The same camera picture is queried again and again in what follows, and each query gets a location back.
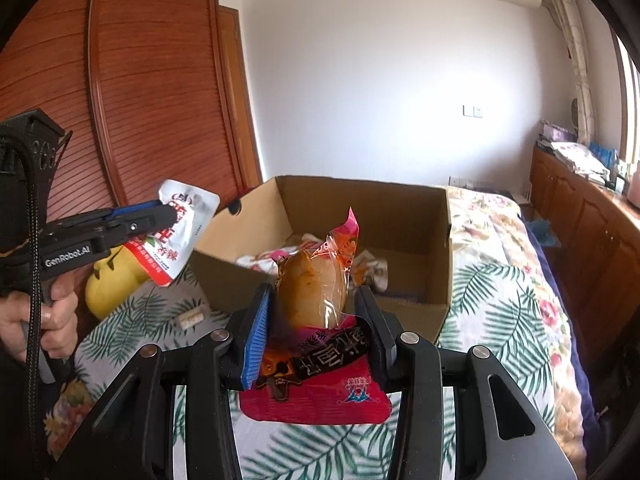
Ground person's left hand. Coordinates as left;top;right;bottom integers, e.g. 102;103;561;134
0;275;79;366

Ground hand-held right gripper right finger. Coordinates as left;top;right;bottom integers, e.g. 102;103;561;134
352;285;578;480

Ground small white object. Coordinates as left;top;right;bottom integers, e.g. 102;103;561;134
179;307;207;330

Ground leaf-print blanket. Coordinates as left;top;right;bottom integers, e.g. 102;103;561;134
50;260;551;480

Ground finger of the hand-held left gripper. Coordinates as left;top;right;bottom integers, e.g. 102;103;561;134
105;207;180;248
47;199;173;235

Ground blue packages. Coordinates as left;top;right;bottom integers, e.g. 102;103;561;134
590;142;618;166

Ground pink drumstick snack packet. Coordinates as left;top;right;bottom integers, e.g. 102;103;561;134
239;206;393;426

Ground white papers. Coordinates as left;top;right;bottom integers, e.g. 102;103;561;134
550;141;606;173

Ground brown cardboard box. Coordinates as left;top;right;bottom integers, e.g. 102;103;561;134
190;175;453;346

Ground yellow plush toy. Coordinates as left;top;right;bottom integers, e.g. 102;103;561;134
84;245;151;318

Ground pink box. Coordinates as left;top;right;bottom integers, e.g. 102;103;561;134
540;120;578;143

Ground floral quilt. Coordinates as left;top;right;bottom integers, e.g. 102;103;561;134
445;185;586;466

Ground wooden louvred wardrobe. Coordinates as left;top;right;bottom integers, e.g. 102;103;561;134
0;0;266;241

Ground wooden window cabinet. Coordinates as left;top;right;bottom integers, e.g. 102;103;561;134
529;145;640;361

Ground small white red packet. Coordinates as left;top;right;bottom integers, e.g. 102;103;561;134
122;179;221;287

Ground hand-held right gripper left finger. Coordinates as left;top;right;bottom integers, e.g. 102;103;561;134
50;282;273;480

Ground black braided left gripper cable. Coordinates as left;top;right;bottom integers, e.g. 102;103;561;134
0;135;45;466

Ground patterned curtain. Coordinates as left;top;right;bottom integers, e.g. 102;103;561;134
542;0;593;143

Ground window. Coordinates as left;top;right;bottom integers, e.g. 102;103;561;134
612;25;640;171

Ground dark blue blanket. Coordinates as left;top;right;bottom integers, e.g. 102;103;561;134
520;215;601;411

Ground white chicken foot packet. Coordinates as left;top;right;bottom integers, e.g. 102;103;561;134
235;234;321;276

